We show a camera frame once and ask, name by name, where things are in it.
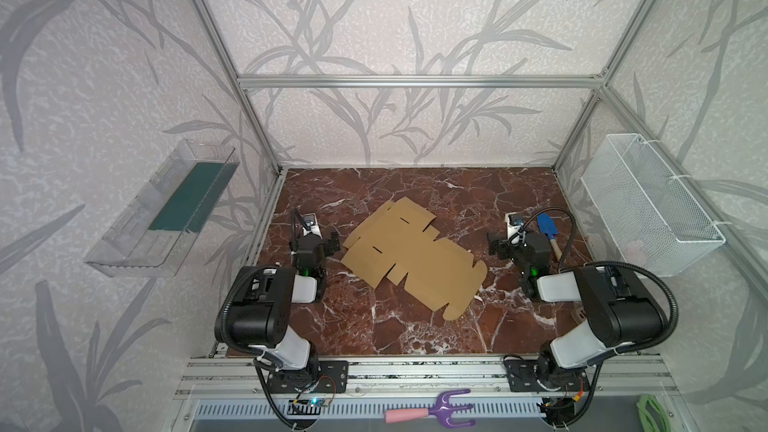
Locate brown cardboard box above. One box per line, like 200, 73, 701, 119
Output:
342, 197, 488, 321

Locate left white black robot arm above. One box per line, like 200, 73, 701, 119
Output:
214, 232, 340, 381

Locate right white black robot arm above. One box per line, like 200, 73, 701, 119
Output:
488, 230, 680, 380

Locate small green lit circuit board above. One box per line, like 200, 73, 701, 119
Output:
290, 397, 333, 416

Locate purple pink garden fork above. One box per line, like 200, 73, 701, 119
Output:
385, 388, 476, 429

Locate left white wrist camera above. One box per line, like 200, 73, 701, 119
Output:
300, 213, 321, 236

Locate blue trowel wooden handle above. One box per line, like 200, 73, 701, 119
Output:
536, 212, 562, 262

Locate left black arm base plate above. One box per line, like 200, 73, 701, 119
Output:
267, 360, 350, 394

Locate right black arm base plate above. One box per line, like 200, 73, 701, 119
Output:
502, 355, 591, 395

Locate white wire mesh basket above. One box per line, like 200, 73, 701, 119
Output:
581, 133, 726, 277

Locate aluminium front rail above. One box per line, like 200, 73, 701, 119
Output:
173, 355, 680, 400

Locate clear plastic wall bin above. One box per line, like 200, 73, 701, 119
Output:
84, 139, 240, 278

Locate green coiled cable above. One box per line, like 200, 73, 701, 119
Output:
635, 394, 672, 432

